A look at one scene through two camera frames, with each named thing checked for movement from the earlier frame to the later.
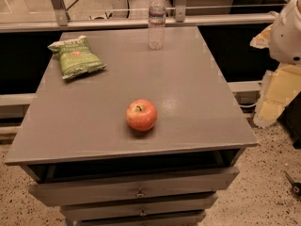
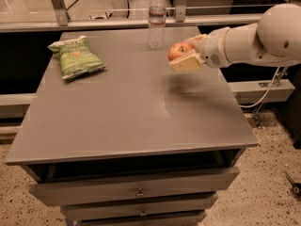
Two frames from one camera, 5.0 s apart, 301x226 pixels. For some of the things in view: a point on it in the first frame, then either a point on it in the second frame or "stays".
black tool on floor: x=295 y=186 stays
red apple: x=141 y=115 to x=177 y=49
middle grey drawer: x=136 y=207 stays
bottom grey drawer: x=186 y=218 stays
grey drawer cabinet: x=79 y=152 stays
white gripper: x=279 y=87 to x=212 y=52
